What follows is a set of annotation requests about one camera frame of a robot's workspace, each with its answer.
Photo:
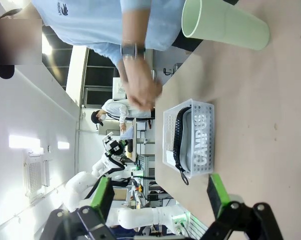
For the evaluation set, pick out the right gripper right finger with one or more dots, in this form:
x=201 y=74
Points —
x=220 y=197

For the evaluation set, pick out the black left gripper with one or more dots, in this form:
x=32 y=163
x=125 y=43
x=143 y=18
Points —
x=114 y=149

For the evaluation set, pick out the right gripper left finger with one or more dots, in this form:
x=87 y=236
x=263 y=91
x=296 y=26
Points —
x=100 y=197

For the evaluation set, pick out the grey pencil case black zipper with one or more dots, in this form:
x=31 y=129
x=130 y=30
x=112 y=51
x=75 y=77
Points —
x=188 y=140

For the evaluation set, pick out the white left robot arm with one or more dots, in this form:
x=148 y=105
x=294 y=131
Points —
x=140 y=217

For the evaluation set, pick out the person's left forearm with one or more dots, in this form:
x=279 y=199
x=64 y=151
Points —
x=135 y=22

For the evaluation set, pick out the white perforated plastic basket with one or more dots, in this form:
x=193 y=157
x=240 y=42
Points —
x=211 y=110

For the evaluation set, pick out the person's left hand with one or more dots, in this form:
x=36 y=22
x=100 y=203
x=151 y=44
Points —
x=140 y=82

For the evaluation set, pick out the person in white with cap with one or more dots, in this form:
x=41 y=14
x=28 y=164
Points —
x=115 y=110

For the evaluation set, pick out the rectangular ceiling light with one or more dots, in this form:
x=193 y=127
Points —
x=63 y=145
x=25 y=144

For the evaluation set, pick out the ceiling air conditioner unit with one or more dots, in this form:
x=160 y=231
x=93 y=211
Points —
x=35 y=175

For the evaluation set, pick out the black wrist watch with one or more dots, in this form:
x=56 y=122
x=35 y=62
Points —
x=133 y=51

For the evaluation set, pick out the person in light blue sweatshirt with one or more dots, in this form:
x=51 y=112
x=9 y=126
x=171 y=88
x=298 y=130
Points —
x=98 y=22

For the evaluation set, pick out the light green plastic cup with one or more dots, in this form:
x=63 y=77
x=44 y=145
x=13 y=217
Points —
x=228 y=25

